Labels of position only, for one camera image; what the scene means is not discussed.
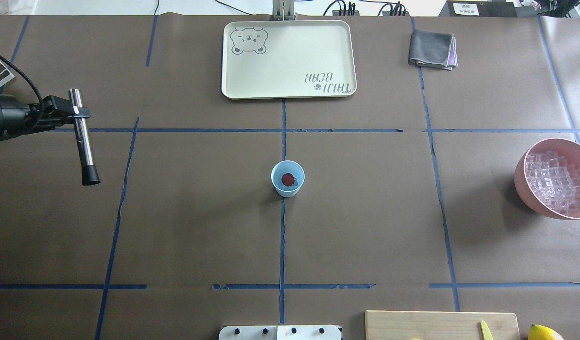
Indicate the red strawberry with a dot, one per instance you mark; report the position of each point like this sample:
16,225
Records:
288,179

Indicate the yellow plastic knife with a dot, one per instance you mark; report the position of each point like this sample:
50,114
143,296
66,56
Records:
485,331

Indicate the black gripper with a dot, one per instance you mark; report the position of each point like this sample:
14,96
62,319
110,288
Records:
5,115

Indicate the cream bear tray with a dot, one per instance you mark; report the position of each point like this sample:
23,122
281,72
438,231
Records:
287,59

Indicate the camera mount clamp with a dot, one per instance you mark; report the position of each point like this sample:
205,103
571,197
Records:
283,10

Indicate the wooden cutting board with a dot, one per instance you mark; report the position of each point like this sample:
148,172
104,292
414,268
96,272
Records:
427,325

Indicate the grey folded cloth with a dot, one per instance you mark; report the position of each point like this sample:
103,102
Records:
433,49

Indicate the pink bowl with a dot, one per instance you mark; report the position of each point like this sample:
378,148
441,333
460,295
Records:
526,193

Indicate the light blue cup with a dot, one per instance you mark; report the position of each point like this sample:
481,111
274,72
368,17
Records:
284,167

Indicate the yellow lemon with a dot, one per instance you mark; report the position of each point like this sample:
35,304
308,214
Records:
541,332

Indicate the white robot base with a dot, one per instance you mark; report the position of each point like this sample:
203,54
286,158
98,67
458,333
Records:
281,332

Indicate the steel muddler black tip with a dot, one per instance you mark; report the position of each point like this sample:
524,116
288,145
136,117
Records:
82,134

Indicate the ice cubes in bowl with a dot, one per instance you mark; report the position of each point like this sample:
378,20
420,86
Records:
554,180

